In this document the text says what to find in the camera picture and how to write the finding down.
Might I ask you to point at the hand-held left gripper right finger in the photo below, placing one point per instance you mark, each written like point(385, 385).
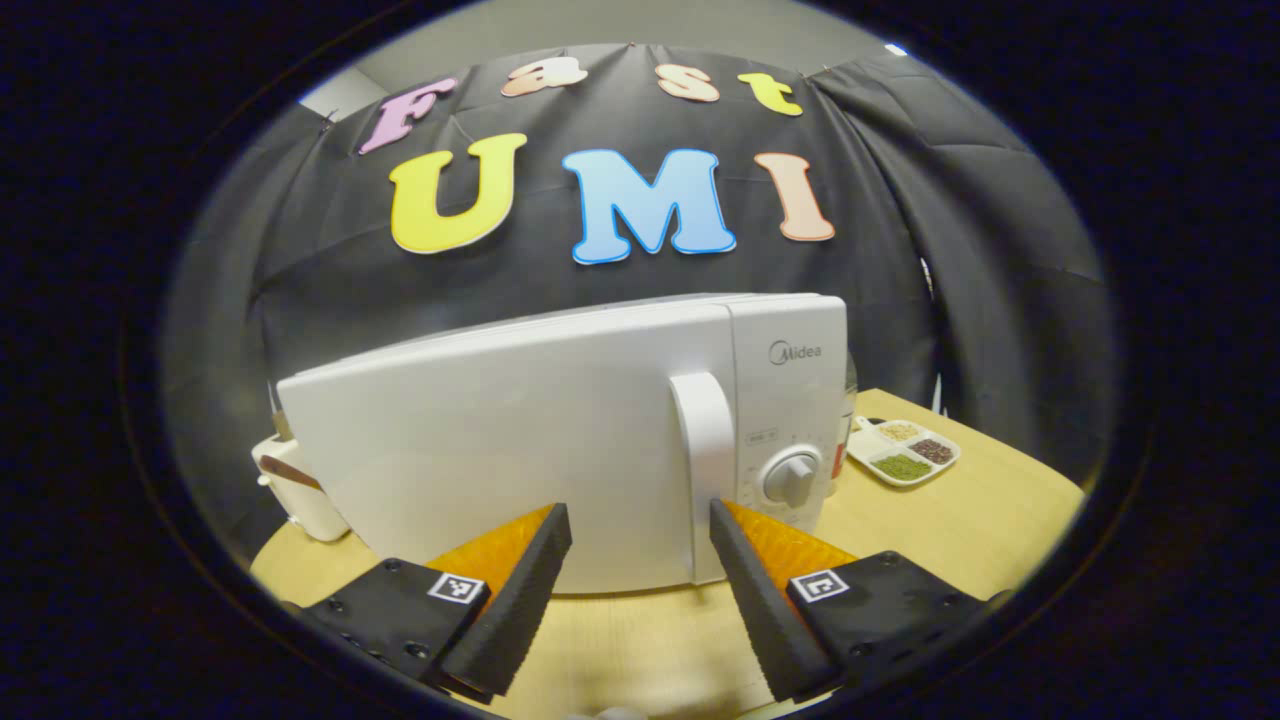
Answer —
point(765, 610)

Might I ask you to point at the white microwave oven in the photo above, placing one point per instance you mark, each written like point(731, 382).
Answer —
point(500, 450)

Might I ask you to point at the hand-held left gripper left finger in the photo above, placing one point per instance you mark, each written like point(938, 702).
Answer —
point(515, 605)

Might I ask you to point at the white divided plate with grains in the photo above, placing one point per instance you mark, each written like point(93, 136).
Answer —
point(905, 450)

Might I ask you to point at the white toaster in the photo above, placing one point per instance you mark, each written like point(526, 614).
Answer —
point(315, 515)

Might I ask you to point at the black backdrop cloth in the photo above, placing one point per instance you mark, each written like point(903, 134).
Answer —
point(900, 250)

